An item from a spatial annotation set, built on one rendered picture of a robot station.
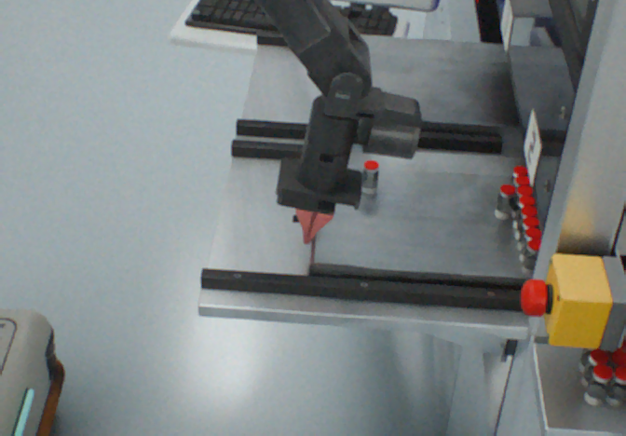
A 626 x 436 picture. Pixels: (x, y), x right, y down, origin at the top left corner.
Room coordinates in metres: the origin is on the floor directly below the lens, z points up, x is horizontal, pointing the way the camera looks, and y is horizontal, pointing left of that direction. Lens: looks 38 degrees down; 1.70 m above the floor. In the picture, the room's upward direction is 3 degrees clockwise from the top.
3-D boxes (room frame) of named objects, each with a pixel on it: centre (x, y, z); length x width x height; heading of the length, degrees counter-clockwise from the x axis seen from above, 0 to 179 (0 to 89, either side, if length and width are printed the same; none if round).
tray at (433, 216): (1.02, -0.17, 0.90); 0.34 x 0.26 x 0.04; 89
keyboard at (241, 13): (1.73, 0.06, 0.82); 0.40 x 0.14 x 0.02; 80
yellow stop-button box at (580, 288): (0.76, -0.29, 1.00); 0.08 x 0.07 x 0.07; 88
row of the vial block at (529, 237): (1.01, -0.28, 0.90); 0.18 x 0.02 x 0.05; 179
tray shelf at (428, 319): (1.19, -0.12, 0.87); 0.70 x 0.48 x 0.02; 178
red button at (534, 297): (0.76, -0.25, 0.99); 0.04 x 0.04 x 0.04; 88
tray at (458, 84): (1.35, -0.19, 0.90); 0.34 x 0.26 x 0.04; 88
